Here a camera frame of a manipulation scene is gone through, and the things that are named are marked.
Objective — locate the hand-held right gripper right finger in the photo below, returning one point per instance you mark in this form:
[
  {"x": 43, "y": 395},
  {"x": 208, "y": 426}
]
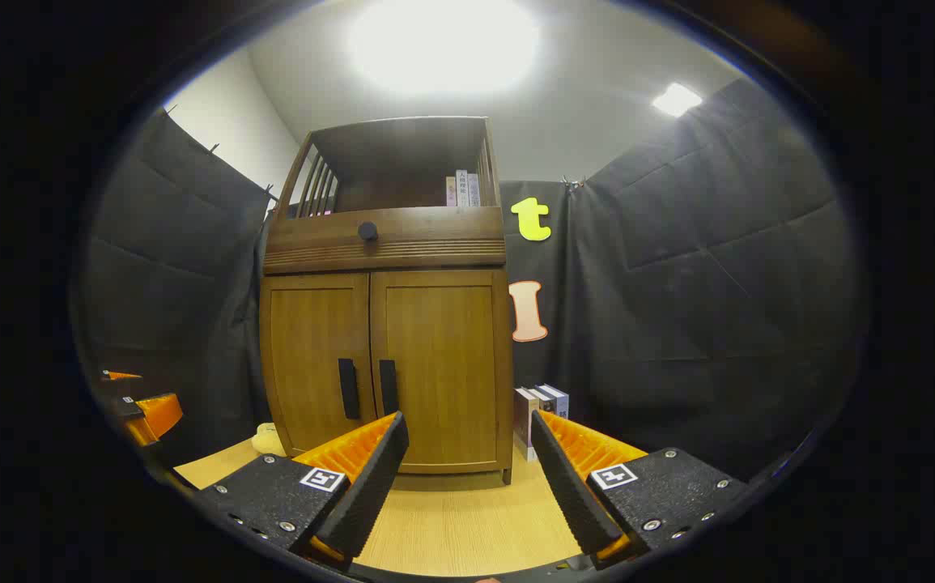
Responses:
[{"x": 568, "y": 486}]

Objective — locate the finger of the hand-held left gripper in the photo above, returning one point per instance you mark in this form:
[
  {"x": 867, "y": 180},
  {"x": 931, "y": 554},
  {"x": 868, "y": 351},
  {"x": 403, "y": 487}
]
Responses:
[
  {"x": 121, "y": 376},
  {"x": 155, "y": 414}
]

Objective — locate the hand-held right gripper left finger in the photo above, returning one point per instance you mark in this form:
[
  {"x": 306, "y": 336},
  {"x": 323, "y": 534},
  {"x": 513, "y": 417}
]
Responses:
[{"x": 370, "y": 486}]

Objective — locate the wooden shoe cabinet door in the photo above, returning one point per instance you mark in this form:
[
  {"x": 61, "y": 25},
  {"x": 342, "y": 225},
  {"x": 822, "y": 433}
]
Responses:
[
  {"x": 309, "y": 356},
  {"x": 443, "y": 356}
]

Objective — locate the wooden double-door shoe cabinet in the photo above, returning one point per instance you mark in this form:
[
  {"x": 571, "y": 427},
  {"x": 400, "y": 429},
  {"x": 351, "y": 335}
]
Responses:
[{"x": 386, "y": 255}]

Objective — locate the wooden cabinet drawer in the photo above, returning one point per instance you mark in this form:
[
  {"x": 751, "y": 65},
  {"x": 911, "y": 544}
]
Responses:
[{"x": 435, "y": 231}]

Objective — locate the white cover book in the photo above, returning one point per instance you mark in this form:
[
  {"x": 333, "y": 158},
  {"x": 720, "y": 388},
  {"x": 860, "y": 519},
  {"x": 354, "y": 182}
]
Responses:
[{"x": 523, "y": 421}]

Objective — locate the grey cover book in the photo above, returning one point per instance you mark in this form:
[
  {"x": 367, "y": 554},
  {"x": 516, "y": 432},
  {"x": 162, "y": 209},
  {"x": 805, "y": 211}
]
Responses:
[{"x": 558, "y": 400}]

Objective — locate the cream soft object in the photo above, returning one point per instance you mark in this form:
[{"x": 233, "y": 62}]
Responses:
[{"x": 268, "y": 441}]

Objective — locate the black backdrop cloth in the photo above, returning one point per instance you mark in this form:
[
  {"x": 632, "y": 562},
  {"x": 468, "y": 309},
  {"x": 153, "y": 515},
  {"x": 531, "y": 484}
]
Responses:
[{"x": 677, "y": 283}]

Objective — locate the black round drawer knob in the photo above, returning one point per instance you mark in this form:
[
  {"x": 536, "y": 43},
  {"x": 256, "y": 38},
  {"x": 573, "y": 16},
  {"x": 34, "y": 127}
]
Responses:
[{"x": 367, "y": 231}]

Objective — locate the lavender spine book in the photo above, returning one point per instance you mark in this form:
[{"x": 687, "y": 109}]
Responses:
[{"x": 473, "y": 190}]

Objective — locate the white spine book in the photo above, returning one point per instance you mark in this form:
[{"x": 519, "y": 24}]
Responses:
[{"x": 461, "y": 188}]

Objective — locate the small ceiling light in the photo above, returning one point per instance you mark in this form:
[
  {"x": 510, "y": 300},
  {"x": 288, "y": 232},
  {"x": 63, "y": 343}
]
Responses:
[{"x": 676, "y": 100}]

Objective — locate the large ceiling light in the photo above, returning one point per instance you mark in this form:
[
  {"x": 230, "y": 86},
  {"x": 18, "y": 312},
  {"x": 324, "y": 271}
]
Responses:
[{"x": 443, "y": 44}]

